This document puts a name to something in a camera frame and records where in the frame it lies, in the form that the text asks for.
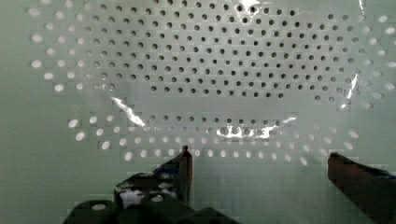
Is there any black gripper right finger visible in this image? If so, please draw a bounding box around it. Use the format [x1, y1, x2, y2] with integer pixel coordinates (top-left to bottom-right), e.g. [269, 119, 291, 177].
[328, 152, 396, 224]

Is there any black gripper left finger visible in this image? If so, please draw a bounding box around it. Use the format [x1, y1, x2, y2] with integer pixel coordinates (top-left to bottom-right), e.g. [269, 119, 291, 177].
[114, 146, 192, 209]

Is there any mint green strainer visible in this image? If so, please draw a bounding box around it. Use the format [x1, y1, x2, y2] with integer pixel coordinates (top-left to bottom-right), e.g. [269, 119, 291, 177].
[1, 0, 395, 224]

